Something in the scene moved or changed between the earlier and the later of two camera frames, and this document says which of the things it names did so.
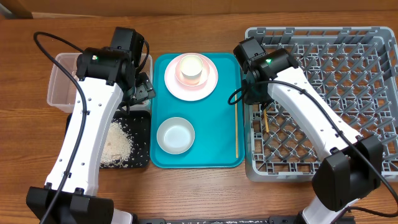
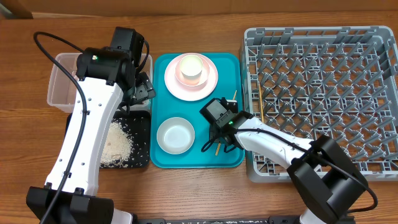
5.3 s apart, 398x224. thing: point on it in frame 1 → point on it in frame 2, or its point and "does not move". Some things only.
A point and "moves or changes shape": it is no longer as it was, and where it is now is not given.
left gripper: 144,89 does not move
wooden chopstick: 266,122 moves or changes shape
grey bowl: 175,135 does not move
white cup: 191,66 does not move
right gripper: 249,98 → 212,132
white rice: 117,147 does not move
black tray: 137,125 does not move
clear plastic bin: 62,84 does not move
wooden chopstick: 236,126 moves or changes shape
